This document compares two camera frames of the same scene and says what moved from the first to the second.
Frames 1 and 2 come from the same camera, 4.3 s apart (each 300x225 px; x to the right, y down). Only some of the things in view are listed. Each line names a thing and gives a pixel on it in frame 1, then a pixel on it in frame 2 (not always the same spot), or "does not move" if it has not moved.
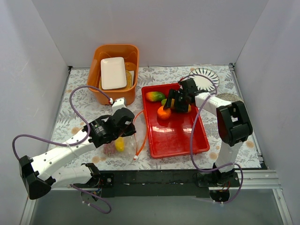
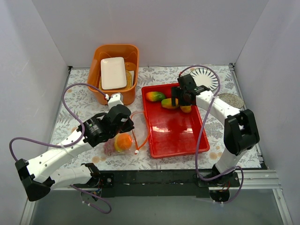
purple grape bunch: [109, 148] does not move
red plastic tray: [171, 137] does not move
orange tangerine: [163, 114] → [124, 141]
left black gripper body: [126, 128] does not move
